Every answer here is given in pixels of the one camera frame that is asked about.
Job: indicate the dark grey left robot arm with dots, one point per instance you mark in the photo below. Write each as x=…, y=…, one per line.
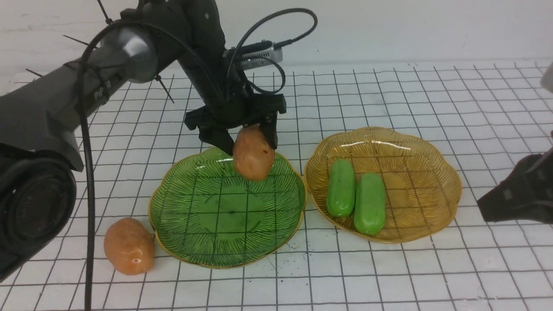
x=39, y=151

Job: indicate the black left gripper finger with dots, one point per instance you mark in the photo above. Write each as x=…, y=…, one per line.
x=267, y=127
x=217, y=137

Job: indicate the small green cucumber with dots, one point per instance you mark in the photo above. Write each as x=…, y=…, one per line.
x=341, y=189

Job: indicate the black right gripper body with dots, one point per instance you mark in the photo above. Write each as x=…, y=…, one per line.
x=525, y=194

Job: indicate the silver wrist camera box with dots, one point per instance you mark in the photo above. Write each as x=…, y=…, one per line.
x=257, y=55

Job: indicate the green glass plate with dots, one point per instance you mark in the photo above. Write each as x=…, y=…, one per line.
x=205, y=213

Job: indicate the amber glass plate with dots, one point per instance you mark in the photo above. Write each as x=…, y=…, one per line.
x=423, y=189

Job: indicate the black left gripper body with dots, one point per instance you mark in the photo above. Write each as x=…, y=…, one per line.
x=240, y=110

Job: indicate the brown potato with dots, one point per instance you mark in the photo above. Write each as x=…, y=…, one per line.
x=129, y=247
x=253, y=156

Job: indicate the large green cucumber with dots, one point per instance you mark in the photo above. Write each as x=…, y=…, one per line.
x=369, y=209

